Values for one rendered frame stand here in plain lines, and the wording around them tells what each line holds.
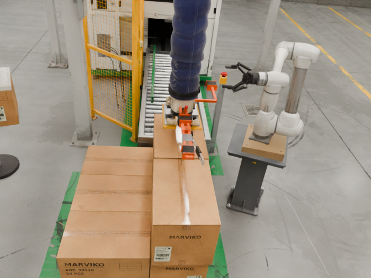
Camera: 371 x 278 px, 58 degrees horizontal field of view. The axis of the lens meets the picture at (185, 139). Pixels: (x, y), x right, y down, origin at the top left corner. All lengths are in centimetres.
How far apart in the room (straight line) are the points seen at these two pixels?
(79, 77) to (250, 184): 207
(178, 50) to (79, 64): 167
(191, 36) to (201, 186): 96
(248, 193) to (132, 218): 126
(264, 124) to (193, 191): 99
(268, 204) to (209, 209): 158
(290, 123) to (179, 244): 136
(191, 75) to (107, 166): 115
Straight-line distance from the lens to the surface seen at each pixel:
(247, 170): 316
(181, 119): 231
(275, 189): 382
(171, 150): 252
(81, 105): 394
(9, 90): 335
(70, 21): 357
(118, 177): 288
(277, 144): 301
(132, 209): 262
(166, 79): 445
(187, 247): 219
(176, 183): 225
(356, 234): 375
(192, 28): 220
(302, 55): 274
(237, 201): 343
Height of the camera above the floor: 248
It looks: 36 degrees down
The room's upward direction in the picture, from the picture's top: 6 degrees clockwise
